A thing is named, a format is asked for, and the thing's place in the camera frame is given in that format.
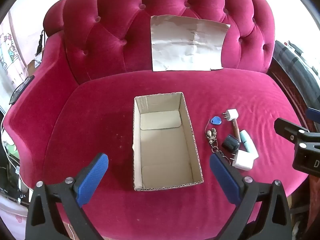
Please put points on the cartoon print curtain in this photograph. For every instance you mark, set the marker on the cartoon print curtain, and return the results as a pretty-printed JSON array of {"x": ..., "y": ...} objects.
[{"x": 10, "y": 50}]

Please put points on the blue key fob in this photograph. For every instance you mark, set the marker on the blue key fob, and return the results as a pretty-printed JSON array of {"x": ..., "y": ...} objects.
[{"x": 216, "y": 121}]

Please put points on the crumpled white paper sheet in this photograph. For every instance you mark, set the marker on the crumpled white paper sheet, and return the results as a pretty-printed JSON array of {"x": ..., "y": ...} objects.
[{"x": 187, "y": 47}]

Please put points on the pink storage container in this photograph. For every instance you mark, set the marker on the pink storage container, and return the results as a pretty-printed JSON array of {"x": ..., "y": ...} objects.
[{"x": 12, "y": 215}]

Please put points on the small brown cardboard carton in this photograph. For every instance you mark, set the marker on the small brown cardboard carton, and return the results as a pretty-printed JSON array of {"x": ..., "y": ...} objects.
[{"x": 32, "y": 67}]

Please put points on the large white charger plug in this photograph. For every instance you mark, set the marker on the large white charger plug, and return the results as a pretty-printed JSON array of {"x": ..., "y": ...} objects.
[{"x": 243, "y": 161}]

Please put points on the cardboard box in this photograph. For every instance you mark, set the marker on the cardboard box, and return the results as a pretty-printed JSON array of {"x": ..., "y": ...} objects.
[{"x": 162, "y": 150}]

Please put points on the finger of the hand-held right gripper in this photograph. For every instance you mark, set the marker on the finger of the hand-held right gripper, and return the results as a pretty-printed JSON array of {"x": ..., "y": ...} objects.
[
  {"x": 287, "y": 131},
  {"x": 312, "y": 113}
]

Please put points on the red velvet tufted armchair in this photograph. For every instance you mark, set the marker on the red velvet tufted armchair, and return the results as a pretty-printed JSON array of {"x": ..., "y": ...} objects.
[{"x": 100, "y": 105}]

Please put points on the small white charger plug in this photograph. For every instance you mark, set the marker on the small white charger plug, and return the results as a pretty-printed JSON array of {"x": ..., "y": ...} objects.
[{"x": 232, "y": 115}]

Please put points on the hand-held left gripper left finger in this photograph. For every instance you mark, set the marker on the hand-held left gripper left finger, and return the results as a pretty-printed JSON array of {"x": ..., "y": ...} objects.
[{"x": 92, "y": 177}]

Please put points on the light blue tube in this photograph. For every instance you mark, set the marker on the light blue tube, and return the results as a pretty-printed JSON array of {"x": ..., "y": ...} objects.
[{"x": 247, "y": 142}]

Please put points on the dark blue tape roll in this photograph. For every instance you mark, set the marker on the dark blue tape roll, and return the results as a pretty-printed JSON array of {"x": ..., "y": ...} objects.
[{"x": 230, "y": 143}]

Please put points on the small brown stick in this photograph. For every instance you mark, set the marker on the small brown stick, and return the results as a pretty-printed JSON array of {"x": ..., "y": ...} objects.
[{"x": 236, "y": 130}]

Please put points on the black flat object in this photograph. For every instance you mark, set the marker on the black flat object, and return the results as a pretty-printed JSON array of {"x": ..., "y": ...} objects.
[{"x": 21, "y": 90}]

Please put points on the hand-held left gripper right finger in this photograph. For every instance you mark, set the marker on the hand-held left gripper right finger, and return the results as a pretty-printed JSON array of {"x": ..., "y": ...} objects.
[{"x": 225, "y": 180}]

